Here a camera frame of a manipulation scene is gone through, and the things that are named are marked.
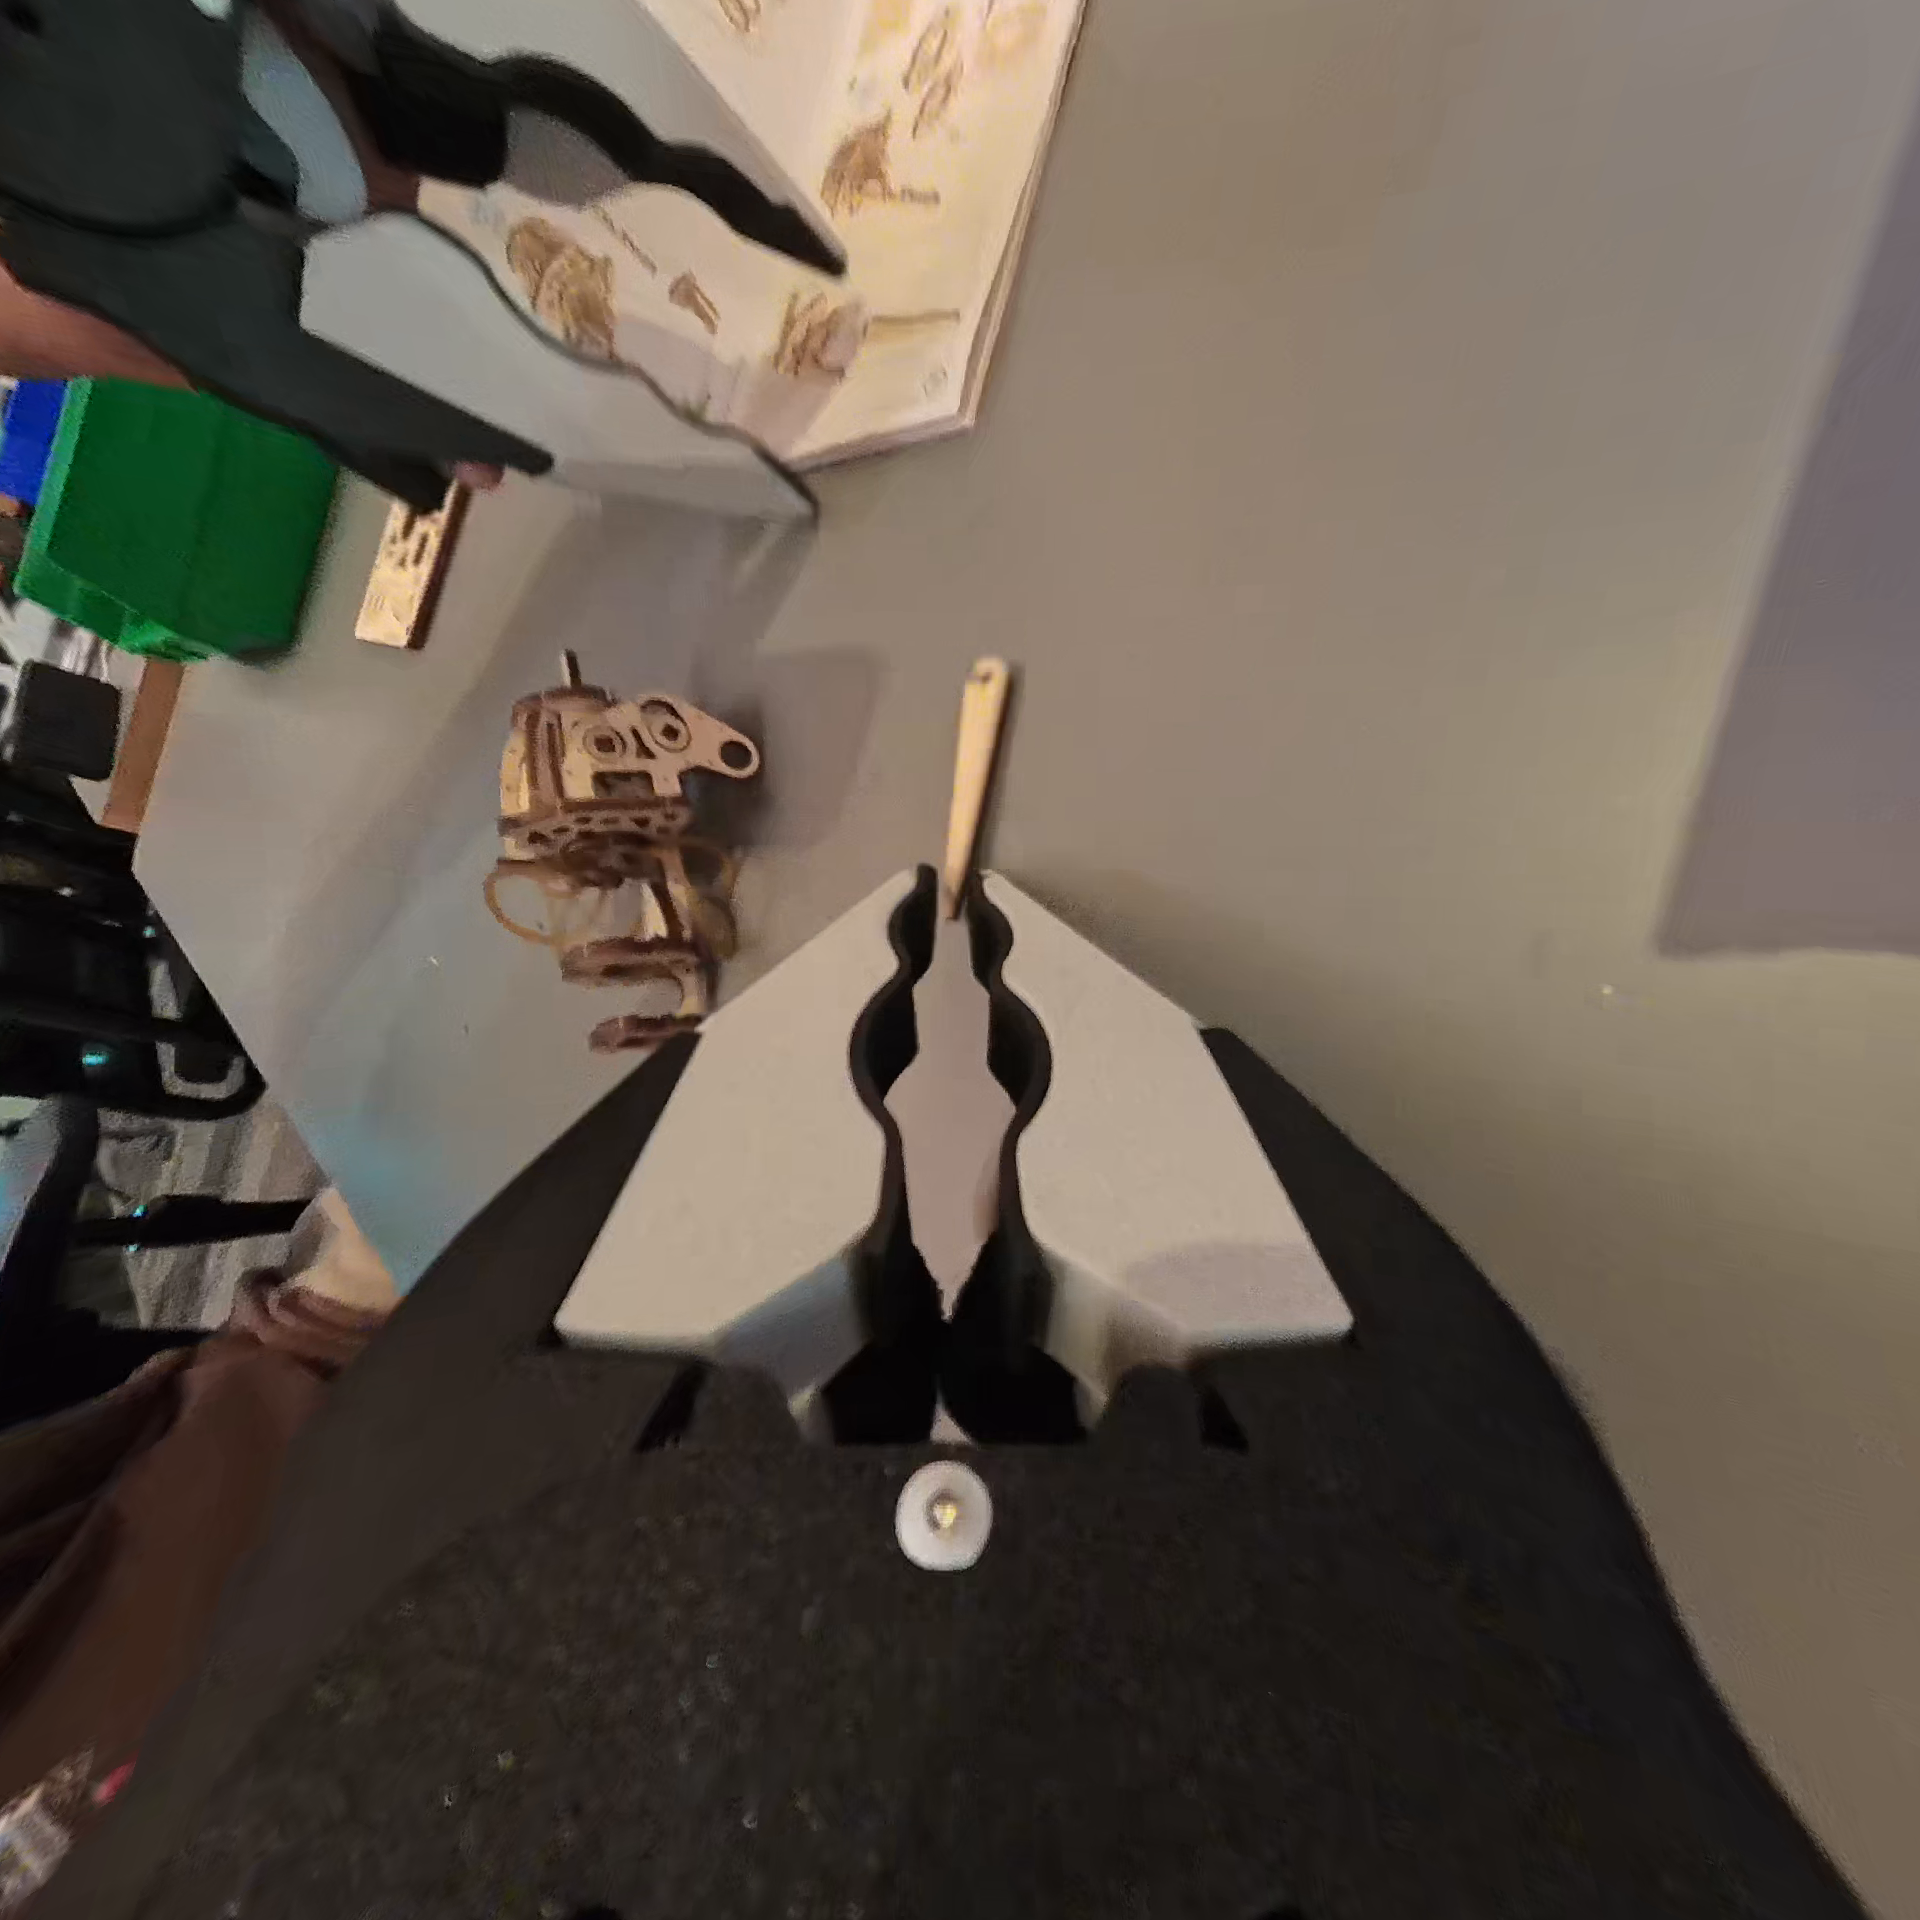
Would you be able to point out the paper instruction booklet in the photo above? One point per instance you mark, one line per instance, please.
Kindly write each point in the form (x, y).
(900, 182)

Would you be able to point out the slim pointed wooden part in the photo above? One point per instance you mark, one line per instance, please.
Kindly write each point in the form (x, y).
(979, 765)

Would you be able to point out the black office chair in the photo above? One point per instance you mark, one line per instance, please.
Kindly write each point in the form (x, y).
(106, 931)

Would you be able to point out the yellow rubber band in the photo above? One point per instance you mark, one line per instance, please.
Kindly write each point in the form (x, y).
(523, 916)

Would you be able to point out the assembled wooden model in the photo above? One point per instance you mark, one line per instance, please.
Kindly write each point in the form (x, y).
(615, 811)

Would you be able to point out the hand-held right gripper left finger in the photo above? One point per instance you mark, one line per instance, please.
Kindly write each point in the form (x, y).
(720, 1185)

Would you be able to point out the blue plastic bin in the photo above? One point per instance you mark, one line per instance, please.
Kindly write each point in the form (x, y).
(28, 443)

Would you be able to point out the thin plywood parts sheet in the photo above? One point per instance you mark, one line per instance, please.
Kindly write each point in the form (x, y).
(411, 571)

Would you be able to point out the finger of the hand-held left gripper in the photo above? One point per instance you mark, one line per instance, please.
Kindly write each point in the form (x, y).
(563, 160)
(495, 390)

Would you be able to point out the green plastic bin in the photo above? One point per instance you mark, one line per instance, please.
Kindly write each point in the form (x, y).
(181, 511)

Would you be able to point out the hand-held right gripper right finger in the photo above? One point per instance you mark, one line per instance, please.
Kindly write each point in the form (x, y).
(1161, 1185)

